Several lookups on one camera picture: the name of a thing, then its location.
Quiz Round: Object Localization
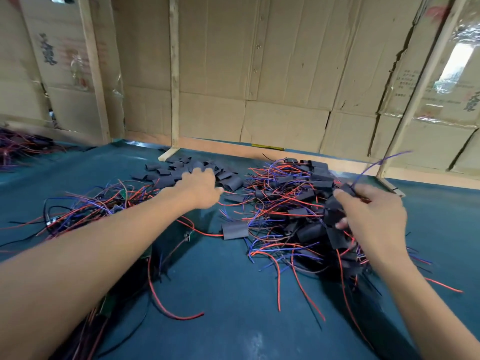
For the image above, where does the person's right hand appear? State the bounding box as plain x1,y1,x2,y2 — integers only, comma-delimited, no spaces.
333,182,411,272

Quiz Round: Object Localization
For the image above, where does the person's left hand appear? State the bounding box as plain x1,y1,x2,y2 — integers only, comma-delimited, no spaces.
166,167,225,212

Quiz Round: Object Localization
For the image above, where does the pile of black sleeve pieces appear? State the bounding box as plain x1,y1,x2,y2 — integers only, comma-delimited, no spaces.
131,155,245,194

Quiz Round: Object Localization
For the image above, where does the pile of sleeved wired boards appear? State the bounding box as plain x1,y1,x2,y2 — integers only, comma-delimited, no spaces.
217,155,464,350

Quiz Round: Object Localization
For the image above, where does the pile of unsleeved wired boards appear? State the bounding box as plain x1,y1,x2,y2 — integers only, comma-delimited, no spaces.
0,179,207,360

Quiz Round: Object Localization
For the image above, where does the wire pile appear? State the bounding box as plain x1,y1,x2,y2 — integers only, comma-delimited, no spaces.
0,125,65,171

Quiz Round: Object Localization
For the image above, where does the person's left forearm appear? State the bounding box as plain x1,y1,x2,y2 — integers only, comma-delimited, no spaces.
0,187,181,360

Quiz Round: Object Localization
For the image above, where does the person's right forearm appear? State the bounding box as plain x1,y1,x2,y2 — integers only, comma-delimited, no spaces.
371,254,480,360

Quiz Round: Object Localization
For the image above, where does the wooden ledge board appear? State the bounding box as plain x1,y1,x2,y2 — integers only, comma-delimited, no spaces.
123,129,480,192

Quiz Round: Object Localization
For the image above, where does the clear plastic sheet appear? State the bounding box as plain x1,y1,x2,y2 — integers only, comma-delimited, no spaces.
431,14,480,132

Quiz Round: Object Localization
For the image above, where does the thin wooden post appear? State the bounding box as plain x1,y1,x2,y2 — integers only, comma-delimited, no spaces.
157,0,182,162

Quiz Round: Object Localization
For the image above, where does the pale slanted wooden post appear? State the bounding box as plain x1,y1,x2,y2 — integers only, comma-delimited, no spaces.
375,0,472,198

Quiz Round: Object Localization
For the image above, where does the wide wooden post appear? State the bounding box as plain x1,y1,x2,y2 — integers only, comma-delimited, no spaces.
76,0,114,146

